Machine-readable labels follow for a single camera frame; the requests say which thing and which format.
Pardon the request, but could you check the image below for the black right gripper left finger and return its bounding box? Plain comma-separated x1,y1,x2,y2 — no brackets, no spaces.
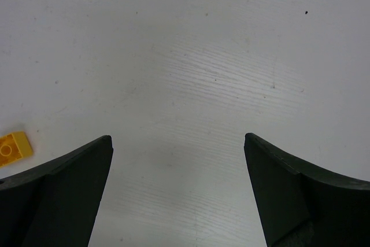
1,135,113,246

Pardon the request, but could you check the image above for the orange yellow lego brick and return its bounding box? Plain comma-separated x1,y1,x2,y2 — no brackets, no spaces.
0,131,34,167

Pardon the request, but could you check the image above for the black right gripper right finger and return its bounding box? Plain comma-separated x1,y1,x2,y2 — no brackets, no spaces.
244,133,369,246

